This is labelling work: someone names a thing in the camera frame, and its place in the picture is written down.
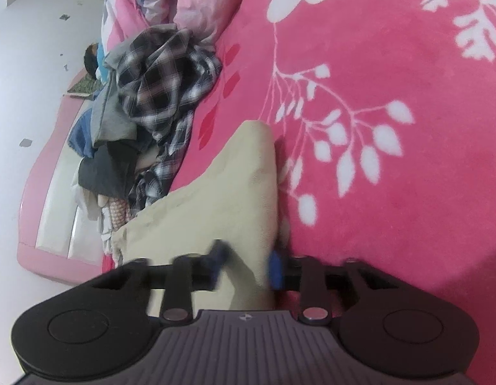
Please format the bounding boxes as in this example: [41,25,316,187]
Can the teal blanket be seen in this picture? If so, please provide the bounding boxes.
[96,44,112,83]

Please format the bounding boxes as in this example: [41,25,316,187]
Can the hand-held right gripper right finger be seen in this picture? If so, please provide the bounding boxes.
[268,249,397,325]

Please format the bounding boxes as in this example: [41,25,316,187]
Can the black white plaid shirt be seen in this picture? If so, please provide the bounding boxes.
[111,28,224,213]

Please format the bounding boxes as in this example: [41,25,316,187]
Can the green patterned pillow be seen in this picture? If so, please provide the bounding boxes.
[63,76,102,99]

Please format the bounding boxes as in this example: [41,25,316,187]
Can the blue garment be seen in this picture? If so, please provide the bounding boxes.
[67,110,100,157]

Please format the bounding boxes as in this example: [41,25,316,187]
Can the pink floral bed blanket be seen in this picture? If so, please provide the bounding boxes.
[101,0,496,329]

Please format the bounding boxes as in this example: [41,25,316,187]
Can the light grey garment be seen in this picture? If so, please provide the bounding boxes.
[89,42,140,149]

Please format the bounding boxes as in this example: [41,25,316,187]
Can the khaki pants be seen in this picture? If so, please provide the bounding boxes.
[111,120,291,317]

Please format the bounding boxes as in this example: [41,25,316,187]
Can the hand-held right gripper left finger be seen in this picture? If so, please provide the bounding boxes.
[89,240,234,325]

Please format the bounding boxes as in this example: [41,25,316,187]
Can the pink white patterned blanket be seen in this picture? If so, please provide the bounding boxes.
[101,196,138,229]

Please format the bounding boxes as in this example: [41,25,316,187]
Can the pink white headboard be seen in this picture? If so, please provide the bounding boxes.
[17,66,108,275]

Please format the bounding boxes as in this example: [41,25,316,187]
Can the white cloth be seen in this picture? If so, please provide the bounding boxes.
[71,180,112,255]

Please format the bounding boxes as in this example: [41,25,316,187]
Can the dark grey garment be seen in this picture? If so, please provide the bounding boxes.
[77,140,142,197]

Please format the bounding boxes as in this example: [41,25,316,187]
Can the pink floral quilt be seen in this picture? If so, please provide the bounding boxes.
[99,0,268,53]

